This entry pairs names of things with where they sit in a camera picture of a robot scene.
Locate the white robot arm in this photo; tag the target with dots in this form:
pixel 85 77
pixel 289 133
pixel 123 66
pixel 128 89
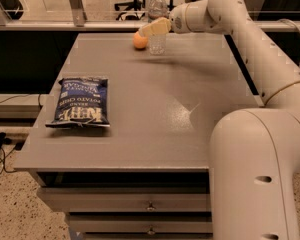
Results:
pixel 254 153

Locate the clear plastic water bottle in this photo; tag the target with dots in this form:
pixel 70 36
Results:
pixel 158 11

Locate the orange fruit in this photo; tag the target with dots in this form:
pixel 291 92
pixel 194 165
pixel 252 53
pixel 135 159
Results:
pixel 139 41

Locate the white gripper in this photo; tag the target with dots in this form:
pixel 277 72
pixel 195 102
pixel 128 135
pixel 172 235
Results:
pixel 177 21

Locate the metal railing frame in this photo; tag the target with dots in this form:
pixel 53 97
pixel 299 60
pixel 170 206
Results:
pixel 73 20

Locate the lower drawer knob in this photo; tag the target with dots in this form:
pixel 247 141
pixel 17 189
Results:
pixel 151 231

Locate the blue potato chips bag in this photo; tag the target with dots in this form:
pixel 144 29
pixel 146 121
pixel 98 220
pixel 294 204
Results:
pixel 82 103

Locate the drawer knob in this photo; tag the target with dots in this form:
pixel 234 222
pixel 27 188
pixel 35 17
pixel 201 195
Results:
pixel 150 207
pixel 151 231

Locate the grey drawer cabinet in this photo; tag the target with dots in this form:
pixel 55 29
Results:
pixel 162 110

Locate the upper drawer knob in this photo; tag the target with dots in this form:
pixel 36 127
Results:
pixel 150 207

